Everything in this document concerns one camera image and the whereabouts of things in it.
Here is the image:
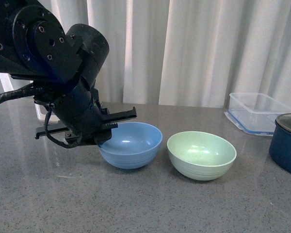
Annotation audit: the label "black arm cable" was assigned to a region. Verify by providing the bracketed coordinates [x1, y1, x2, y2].
[0, 82, 49, 109]

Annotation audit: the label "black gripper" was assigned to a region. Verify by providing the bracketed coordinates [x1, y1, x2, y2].
[35, 79, 137, 149]

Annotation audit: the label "clear plastic food container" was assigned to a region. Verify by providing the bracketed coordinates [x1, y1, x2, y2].
[225, 93, 291, 136]

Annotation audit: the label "cream two-slot toaster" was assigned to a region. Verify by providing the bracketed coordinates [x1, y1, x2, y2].
[34, 103, 60, 124]

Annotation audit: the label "white curtain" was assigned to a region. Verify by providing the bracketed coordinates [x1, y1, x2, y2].
[42, 0, 291, 108]

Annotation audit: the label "green bowl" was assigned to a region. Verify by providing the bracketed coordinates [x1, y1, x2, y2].
[167, 131, 237, 181]

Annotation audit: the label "dark blue pot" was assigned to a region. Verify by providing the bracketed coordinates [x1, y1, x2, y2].
[269, 113, 291, 173]

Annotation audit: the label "blue bowl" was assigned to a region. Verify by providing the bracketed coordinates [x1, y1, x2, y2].
[98, 122, 163, 169]

